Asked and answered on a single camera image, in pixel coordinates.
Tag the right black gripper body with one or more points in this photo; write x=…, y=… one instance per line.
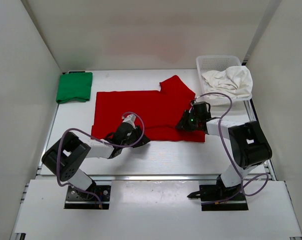
x=193, y=121

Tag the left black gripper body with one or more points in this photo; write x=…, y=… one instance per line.
x=134, y=136

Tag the red t shirt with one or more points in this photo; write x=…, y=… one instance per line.
x=159, y=111

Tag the green t shirt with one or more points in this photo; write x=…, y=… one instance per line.
x=74, y=87

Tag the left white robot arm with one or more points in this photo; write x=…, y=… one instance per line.
x=65, y=157

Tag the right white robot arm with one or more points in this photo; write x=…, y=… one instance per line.
x=249, y=148

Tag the white t shirt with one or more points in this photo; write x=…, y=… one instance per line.
x=235, y=81

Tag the white plastic basket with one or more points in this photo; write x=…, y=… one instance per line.
x=218, y=63

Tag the dark table label sticker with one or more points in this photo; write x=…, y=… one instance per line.
x=72, y=72

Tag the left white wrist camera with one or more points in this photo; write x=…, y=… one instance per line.
x=130, y=119

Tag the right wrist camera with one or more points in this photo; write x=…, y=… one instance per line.
x=193, y=102

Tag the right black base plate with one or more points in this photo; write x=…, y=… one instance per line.
x=212, y=201

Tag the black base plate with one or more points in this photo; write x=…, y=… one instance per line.
x=78, y=200
x=212, y=201

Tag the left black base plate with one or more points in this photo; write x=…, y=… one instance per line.
x=78, y=200

